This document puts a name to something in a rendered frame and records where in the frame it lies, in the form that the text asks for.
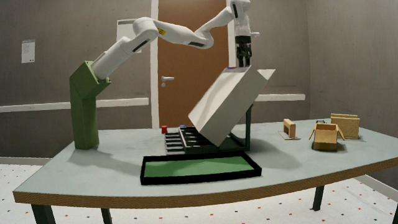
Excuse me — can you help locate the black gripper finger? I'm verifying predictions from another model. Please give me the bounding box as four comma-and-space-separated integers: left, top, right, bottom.
240, 44, 252, 67
236, 46, 244, 67

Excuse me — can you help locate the red plug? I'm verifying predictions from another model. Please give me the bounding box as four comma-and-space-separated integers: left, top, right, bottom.
161, 126, 168, 134

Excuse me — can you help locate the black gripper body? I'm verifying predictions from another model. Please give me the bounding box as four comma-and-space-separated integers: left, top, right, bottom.
235, 35, 251, 52

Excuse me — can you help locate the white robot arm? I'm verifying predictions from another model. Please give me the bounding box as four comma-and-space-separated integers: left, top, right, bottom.
91, 0, 260, 80

